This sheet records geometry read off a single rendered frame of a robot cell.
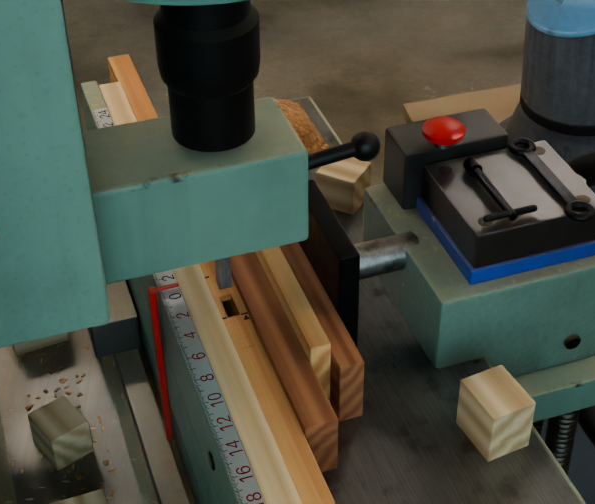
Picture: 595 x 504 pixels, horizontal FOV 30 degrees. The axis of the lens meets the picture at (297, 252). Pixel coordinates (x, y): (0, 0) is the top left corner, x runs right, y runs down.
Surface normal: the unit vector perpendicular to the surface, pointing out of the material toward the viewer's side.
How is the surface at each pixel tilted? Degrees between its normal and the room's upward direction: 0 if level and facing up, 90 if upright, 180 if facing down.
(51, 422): 0
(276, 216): 90
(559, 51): 94
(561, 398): 90
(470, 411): 90
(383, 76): 0
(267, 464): 0
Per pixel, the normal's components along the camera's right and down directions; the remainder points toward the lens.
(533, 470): -0.01, -0.78
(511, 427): 0.44, 0.56
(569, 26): -0.57, 0.51
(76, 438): 0.64, 0.48
